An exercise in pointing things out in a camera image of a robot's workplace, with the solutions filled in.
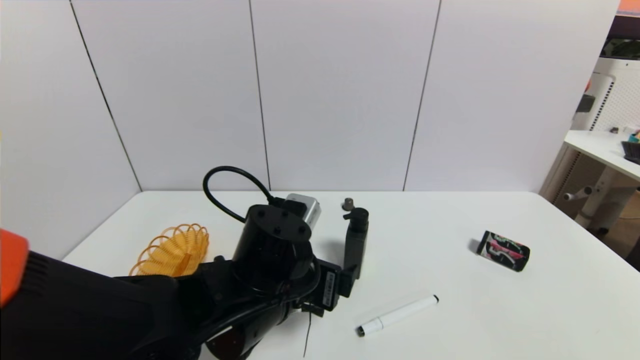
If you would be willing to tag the white pegboard panel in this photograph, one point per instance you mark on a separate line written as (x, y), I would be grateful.
(617, 102)

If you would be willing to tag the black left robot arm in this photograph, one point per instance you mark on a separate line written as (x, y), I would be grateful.
(150, 310)

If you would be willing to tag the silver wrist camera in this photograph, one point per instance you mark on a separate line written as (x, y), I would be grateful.
(306, 206)

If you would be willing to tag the white marker pen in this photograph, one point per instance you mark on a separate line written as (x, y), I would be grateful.
(400, 314)

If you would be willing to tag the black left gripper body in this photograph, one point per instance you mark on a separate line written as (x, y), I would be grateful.
(330, 290)

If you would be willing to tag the black can pink print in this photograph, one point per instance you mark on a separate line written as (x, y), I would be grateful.
(502, 251)

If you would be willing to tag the black pump bottle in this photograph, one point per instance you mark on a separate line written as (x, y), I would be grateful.
(356, 240)

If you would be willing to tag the black keyboard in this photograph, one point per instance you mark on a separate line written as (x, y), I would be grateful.
(632, 151)

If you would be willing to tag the white desk leg frame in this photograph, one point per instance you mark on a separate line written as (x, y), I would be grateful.
(602, 195)

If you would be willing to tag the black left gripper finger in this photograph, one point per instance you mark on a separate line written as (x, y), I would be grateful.
(349, 282)

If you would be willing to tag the yellow woven plastic basket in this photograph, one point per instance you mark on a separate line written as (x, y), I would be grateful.
(175, 250)

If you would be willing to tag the white side desk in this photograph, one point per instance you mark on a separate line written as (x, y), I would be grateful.
(595, 147)

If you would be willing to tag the small grey cap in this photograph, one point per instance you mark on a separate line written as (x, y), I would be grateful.
(348, 203)

